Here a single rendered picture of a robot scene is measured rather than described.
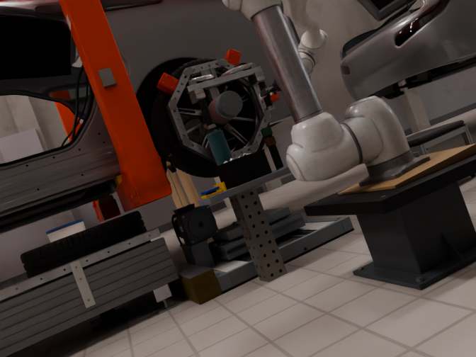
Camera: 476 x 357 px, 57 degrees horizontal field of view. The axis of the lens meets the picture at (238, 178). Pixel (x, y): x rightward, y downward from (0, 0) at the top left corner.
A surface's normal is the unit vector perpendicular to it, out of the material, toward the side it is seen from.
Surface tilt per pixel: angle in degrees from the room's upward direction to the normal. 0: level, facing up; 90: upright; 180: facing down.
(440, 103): 90
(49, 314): 90
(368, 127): 81
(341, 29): 90
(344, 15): 90
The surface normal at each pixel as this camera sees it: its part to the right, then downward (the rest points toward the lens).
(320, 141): -0.02, 0.02
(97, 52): 0.36, -0.12
